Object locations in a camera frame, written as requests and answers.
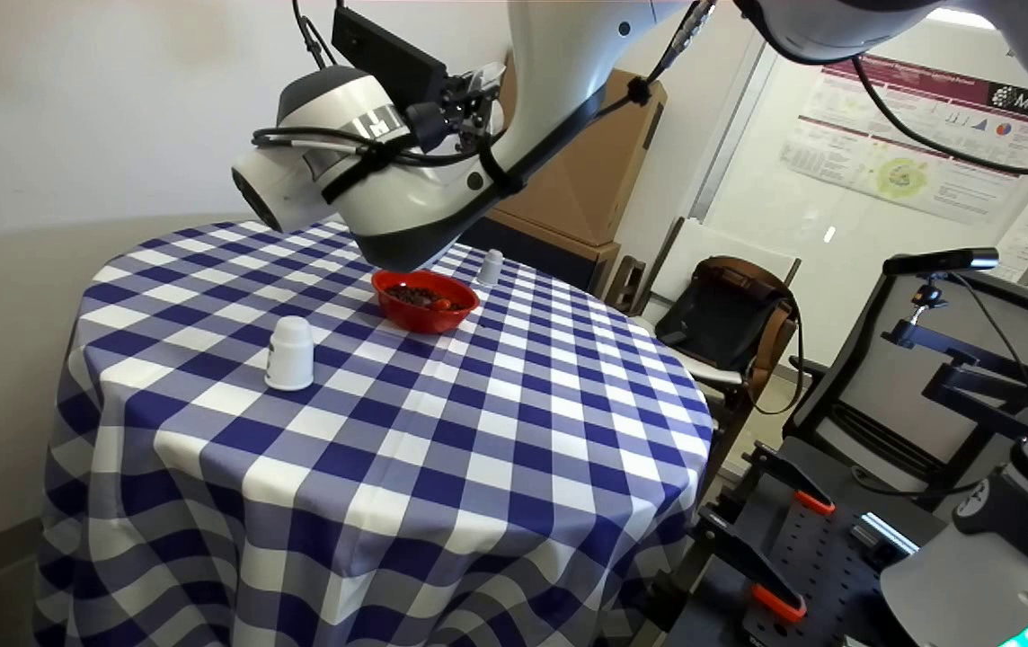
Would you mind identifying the red plastic bowl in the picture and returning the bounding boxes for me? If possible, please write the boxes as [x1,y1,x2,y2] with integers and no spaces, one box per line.
[371,270,477,335]

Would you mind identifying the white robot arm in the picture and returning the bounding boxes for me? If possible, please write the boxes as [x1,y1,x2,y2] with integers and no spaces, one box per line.
[231,0,1028,270]

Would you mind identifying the blue white checkered tablecloth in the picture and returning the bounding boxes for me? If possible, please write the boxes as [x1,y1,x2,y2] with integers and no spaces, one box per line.
[33,221,717,647]

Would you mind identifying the large cardboard sheet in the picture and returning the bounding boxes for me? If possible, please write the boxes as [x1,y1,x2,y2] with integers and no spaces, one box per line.
[493,86,664,246]

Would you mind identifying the small clear plastic cup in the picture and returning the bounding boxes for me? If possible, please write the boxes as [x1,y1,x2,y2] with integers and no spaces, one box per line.
[474,246,509,291]

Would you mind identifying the white upside-down paper cup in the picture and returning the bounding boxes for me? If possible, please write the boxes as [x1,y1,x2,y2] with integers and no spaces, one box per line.
[265,315,315,390]

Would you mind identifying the black metal stand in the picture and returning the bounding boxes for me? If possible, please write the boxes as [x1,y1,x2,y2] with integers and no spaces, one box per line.
[787,246,1028,509]

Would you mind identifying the brown black chair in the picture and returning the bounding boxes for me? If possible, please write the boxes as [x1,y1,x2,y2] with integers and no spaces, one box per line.
[654,254,801,397]

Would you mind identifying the wall poster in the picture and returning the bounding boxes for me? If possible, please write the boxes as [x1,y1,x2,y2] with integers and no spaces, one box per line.
[781,58,1028,225]

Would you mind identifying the coffee beans in bowl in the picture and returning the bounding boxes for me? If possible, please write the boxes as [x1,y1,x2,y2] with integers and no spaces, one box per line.
[391,285,453,309]

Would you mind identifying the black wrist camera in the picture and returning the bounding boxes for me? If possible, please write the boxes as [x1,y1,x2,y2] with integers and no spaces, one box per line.
[330,7,497,137]

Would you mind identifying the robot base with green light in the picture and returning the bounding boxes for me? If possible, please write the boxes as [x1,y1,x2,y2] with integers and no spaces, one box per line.
[880,438,1028,647]

